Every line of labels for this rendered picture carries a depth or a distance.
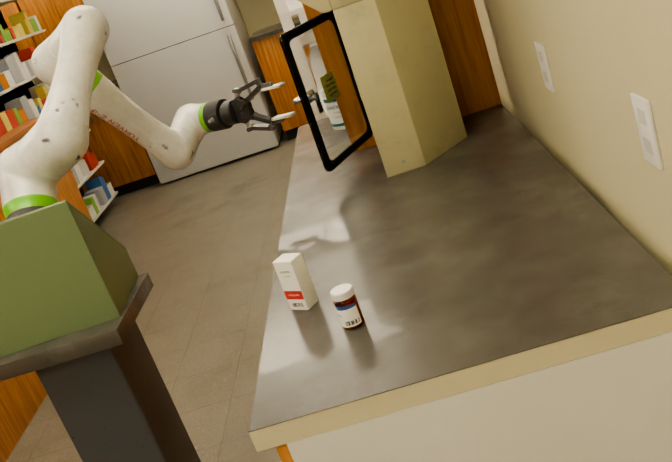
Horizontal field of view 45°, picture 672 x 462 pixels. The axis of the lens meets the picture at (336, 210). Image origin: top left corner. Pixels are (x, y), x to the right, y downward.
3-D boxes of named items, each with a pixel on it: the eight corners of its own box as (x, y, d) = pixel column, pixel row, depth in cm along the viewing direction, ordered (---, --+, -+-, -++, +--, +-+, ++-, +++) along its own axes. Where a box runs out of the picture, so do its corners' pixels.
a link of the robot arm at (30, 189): (25, 196, 185) (16, 127, 193) (-6, 227, 194) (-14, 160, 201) (76, 204, 195) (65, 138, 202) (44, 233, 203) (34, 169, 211)
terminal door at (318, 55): (374, 134, 248) (332, 7, 235) (328, 174, 224) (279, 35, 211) (371, 134, 248) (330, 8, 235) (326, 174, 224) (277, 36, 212)
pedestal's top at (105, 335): (-4, 382, 187) (-11, 368, 186) (44, 319, 217) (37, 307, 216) (123, 344, 184) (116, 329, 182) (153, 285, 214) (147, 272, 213)
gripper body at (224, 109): (225, 130, 242) (249, 125, 237) (214, 104, 240) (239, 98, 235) (238, 122, 248) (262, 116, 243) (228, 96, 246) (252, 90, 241)
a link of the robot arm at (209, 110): (217, 96, 250) (227, 124, 253) (195, 109, 241) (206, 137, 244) (232, 93, 247) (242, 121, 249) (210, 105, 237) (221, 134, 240)
